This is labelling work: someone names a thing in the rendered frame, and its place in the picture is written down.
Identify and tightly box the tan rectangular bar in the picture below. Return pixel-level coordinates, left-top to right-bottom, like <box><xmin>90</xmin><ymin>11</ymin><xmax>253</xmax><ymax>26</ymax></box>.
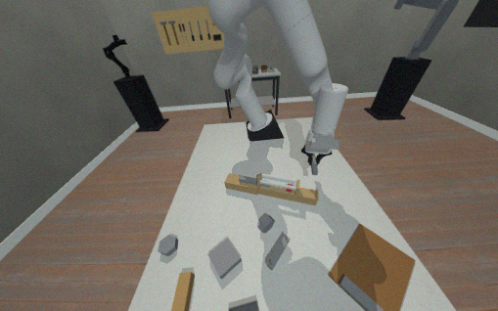
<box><xmin>171</xmin><ymin>272</ymin><xmax>195</xmax><ymax>311</ymax></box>

